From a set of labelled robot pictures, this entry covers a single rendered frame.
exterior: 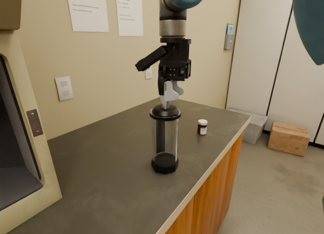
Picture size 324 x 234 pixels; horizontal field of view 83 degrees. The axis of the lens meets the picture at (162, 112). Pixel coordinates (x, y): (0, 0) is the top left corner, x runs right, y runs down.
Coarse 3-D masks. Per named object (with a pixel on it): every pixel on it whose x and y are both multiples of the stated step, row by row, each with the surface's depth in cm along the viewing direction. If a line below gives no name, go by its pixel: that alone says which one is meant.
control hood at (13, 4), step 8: (0, 0) 31; (8, 0) 31; (16, 0) 32; (0, 8) 32; (8, 8) 32; (16, 8) 33; (0, 16) 33; (8, 16) 33; (16, 16) 34; (0, 24) 34; (8, 24) 35; (16, 24) 36
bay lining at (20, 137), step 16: (0, 64) 41; (0, 80) 45; (0, 96) 50; (0, 112) 51; (16, 112) 45; (0, 128) 53; (16, 128) 50; (0, 144) 55; (16, 144) 55; (0, 160) 57; (16, 160) 57; (32, 160) 50
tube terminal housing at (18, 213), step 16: (0, 32) 37; (16, 32) 38; (0, 48) 37; (16, 48) 39; (16, 64) 40; (16, 80) 40; (16, 96) 43; (32, 96) 44; (32, 144) 48; (48, 160) 50; (48, 176) 51; (48, 192) 52; (16, 208) 47; (32, 208) 50; (0, 224) 44; (16, 224) 47
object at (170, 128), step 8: (152, 120) 61; (160, 120) 57; (176, 120) 60; (152, 128) 63; (160, 128) 60; (168, 128) 59; (176, 128) 61; (152, 136) 64; (160, 136) 61; (168, 136) 60; (176, 136) 63; (152, 144) 66; (160, 144) 62; (168, 144) 62; (176, 144) 64; (160, 152) 63; (168, 152) 63; (176, 152) 66; (160, 160) 64; (168, 160) 64; (176, 160) 67
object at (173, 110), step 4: (160, 104) 64; (168, 104) 60; (156, 108) 60; (160, 108) 60; (168, 108) 60; (172, 108) 60; (176, 108) 61; (152, 112) 60; (156, 112) 59; (160, 112) 58; (164, 112) 58; (168, 112) 58; (172, 112) 58; (176, 112) 59
